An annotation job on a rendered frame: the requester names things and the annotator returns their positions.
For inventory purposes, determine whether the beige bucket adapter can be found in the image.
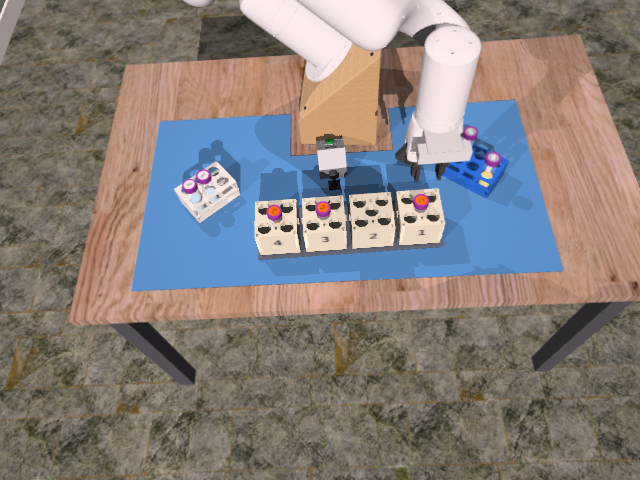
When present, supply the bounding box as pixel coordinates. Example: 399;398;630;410
254;199;301;255
349;192;395;249
302;195;347;252
394;188;445;246

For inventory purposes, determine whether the cream tube rack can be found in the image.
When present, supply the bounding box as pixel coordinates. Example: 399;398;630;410
175;163;240;223

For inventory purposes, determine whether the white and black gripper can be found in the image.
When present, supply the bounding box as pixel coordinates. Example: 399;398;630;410
395;112;451;182

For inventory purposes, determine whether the blue tube rack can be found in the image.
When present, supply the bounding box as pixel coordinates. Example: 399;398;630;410
442;144;508;198

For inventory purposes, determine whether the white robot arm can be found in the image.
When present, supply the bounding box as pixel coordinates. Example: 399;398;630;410
239;0;481;165

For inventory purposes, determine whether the blue bench mat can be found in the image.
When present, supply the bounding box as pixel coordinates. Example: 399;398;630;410
131;100;564;291

